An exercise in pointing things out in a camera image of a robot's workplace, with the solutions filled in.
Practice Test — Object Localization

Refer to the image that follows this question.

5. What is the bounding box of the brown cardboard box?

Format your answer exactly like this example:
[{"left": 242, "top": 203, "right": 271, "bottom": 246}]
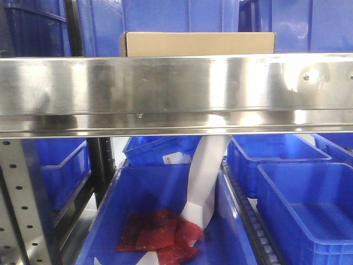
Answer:
[{"left": 119, "top": 31, "right": 276, "bottom": 57}]

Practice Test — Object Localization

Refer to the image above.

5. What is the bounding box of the perforated steel shelf upright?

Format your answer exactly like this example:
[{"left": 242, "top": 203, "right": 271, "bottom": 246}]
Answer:
[{"left": 1, "top": 139, "right": 62, "bottom": 264}]

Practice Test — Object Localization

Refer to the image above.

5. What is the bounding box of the blue bin back centre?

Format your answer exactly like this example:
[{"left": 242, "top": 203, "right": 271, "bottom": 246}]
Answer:
[{"left": 123, "top": 136, "right": 201, "bottom": 167}]

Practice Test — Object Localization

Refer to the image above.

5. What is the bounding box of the blue bin back right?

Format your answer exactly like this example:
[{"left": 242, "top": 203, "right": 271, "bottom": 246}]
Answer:
[{"left": 226, "top": 134, "right": 332, "bottom": 199}]

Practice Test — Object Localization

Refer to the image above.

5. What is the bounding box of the blue bin with red bags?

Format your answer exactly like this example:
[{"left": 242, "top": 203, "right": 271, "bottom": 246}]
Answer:
[{"left": 76, "top": 165, "right": 256, "bottom": 264}]

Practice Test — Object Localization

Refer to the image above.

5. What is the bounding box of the red mesh bag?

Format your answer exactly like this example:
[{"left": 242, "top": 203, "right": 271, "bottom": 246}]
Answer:
[{"left": 117, "top": 208, "right": 204, "bottom": 264}]

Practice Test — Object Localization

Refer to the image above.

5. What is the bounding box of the blue bin lower left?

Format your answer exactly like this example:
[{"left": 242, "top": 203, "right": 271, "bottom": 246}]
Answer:
[{"left": 35, "top": 138, "right": 90, "bottom": 211}]

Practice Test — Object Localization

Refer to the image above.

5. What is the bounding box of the blue bin front right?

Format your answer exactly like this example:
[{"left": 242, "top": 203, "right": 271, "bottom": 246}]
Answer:
[{"left": 257, "top": 163, "right": 352, "bottom": 264}]

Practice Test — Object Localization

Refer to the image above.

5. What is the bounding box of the roller track strip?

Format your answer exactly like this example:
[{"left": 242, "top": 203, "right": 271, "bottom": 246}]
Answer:
[{"left": 221, "top": 158, "right": 284, "bottom": 264}]

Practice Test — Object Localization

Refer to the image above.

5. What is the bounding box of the steel shelf front rail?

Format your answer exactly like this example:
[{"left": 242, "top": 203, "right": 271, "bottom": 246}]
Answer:
[{"left": 1, "top": 53, "right": 352, "bottom": 139}]

